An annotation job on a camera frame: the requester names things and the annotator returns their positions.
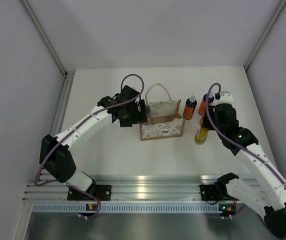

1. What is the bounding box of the clear bottle grey cap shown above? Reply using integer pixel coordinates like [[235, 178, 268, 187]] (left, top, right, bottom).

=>
[[145, 105, 152, 118]]

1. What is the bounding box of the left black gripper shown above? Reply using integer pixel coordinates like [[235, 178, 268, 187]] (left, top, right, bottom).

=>
[[120, 99, 148, 128]]

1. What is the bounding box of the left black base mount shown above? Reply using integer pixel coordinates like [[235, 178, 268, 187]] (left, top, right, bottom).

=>
[[67, 184, 112, 201]]

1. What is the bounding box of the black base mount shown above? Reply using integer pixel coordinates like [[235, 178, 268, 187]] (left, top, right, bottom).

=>
[[67, 184, 112, 201], [199, 184, 221, 202]]

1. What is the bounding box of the orange bottle dark blue top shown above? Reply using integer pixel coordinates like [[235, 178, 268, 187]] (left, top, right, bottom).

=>
[[183, 92, 197, 120]]

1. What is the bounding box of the burlap canvas tote bag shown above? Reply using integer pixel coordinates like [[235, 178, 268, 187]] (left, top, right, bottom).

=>
[[139, 83, 186, 141]]

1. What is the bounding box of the slotted grey cable duct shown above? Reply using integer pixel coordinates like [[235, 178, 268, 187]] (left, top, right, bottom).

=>
[[32, 202, 237, 214]]

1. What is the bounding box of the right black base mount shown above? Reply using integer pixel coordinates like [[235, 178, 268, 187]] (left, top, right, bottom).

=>
[[199, 184, 221, 202]]

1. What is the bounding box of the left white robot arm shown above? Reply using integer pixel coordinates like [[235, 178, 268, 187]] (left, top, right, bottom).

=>
[[39, 85, 147, 200]]

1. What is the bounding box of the yellow bottle red cap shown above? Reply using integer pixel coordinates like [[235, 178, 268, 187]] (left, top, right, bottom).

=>
[[194, 125, 210, 145]]

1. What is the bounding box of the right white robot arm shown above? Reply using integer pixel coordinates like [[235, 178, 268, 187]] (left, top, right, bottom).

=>
[[201, 91, 286, 239]]

